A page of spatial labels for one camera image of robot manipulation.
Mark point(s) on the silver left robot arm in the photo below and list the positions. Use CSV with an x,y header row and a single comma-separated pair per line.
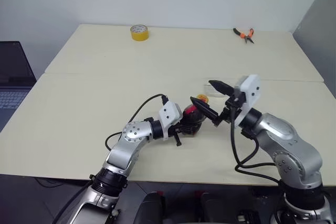
x,y
126,153

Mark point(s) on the dark laptop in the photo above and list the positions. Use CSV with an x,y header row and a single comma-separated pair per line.
x,y
13,64

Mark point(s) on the plastic bottle with dark drink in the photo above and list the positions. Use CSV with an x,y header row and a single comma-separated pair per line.
x,y
194,116

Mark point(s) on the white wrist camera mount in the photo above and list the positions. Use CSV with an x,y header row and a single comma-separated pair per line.
x,y
250,87
169,112

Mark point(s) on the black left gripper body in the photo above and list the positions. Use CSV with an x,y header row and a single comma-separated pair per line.
x,y
176,130

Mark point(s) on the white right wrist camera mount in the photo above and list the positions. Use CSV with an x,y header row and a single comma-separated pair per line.
x,y
250,87

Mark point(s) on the dark rounded shape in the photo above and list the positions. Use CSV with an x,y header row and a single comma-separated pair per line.
x,y
210,208
149,208

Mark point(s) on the clear wine glass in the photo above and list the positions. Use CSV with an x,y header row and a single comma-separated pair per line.
x,y
210,90

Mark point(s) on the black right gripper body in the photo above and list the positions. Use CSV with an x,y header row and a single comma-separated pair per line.
x,y
231,106

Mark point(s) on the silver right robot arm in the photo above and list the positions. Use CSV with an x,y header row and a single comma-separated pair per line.
x,y
288,142

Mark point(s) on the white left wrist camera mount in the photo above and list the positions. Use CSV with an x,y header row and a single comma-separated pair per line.
x,y
169,112

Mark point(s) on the orange and black pliers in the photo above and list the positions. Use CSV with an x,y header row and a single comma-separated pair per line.
x,y
242,35

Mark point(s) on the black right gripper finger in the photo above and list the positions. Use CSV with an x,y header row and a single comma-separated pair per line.
x,y
223,87
204,108

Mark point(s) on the yellow tape roll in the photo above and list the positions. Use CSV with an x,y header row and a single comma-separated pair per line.
x,y
139,37

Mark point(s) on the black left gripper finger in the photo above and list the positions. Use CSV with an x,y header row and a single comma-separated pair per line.
x,y
190,131

